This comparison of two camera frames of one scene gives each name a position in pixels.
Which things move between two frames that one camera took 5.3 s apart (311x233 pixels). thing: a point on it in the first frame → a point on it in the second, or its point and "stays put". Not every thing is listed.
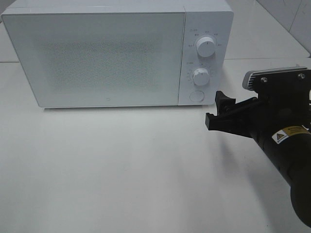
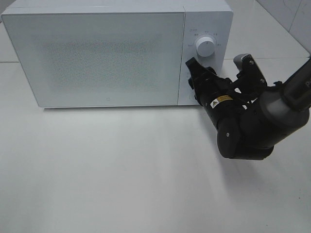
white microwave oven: x=123 y=53 stays put
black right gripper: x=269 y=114 → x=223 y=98
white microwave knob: x=206 y=46 stays put
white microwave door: x=79 y=59 stays put
